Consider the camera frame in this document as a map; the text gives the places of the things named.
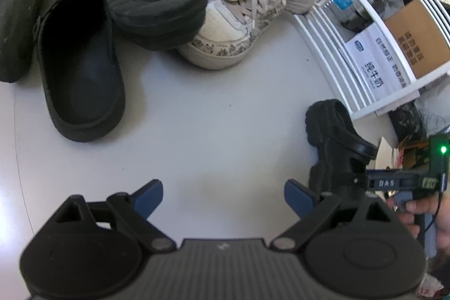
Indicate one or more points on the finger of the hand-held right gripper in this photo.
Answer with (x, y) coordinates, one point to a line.
(357, 179)

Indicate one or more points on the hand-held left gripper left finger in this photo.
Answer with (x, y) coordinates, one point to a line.
(147, 198)

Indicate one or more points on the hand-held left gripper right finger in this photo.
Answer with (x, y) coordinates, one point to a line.
(298, 196)

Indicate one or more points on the dark grey buckle clog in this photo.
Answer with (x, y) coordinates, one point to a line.
(81, 75)
(21, 11)

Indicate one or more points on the floral print white sneaker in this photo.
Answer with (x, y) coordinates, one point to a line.
(218, 33)

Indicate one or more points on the person's right hand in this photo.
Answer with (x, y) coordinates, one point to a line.
(415, 208)

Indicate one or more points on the torn paper packaging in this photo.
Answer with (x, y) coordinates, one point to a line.
(386, 152)

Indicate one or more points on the black plastic bag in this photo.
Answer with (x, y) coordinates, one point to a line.
(407, 120)

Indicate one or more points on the white printed carton box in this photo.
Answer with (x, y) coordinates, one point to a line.
(372, 61)

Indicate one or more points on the brown cardboard box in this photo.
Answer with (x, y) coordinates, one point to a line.
(422, 36)

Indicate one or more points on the clear water bottle blue label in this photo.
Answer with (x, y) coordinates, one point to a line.
(342, 1)

